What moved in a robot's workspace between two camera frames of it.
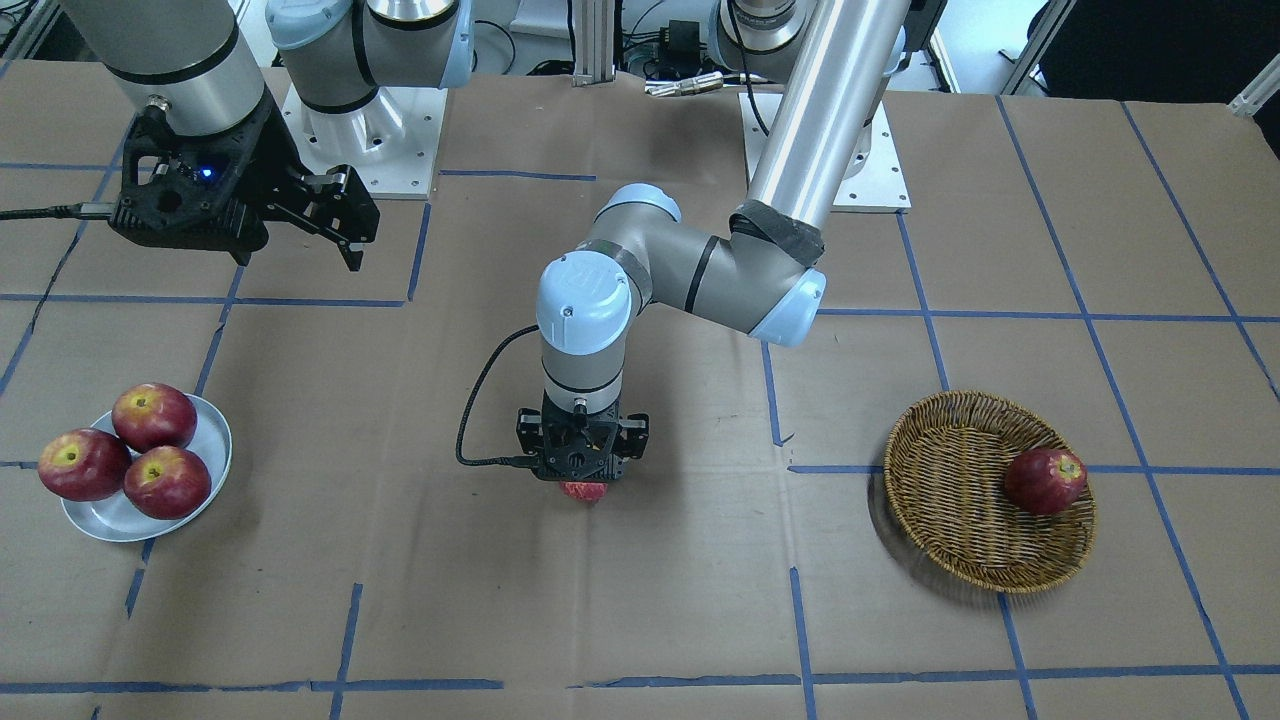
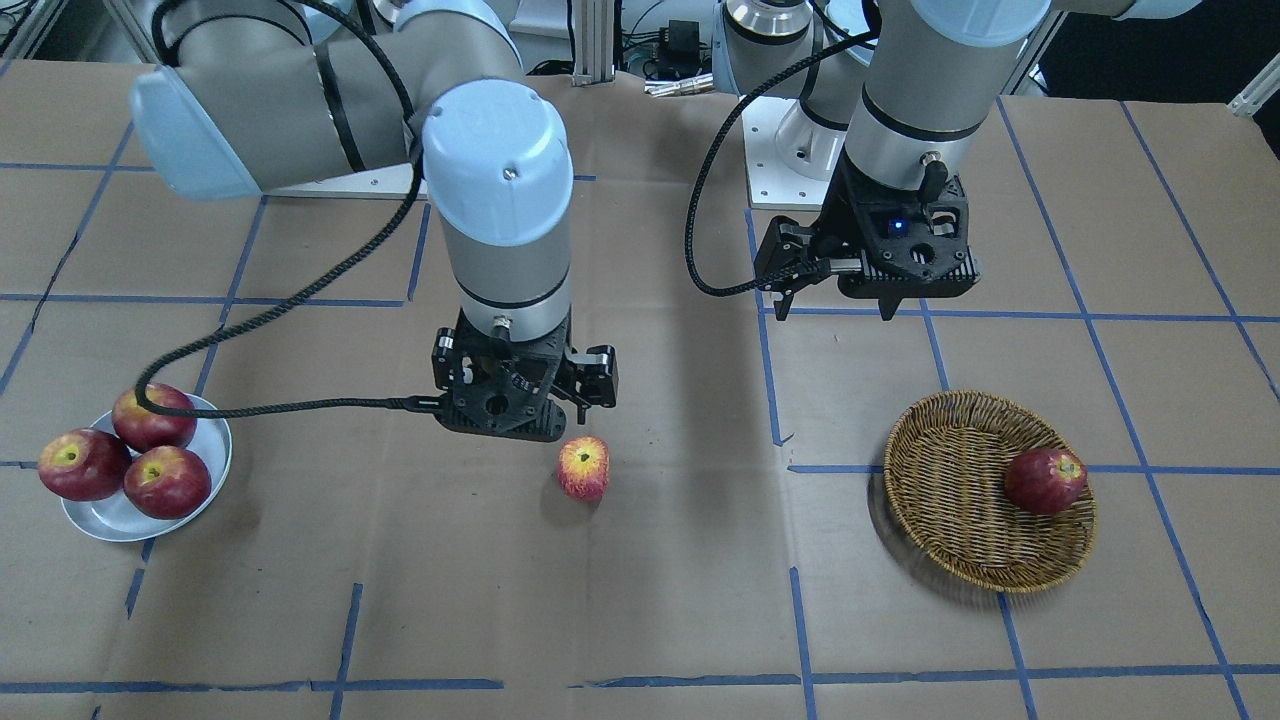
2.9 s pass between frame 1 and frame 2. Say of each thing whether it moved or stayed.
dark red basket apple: stayed
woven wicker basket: stayed
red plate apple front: stayed
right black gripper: moved
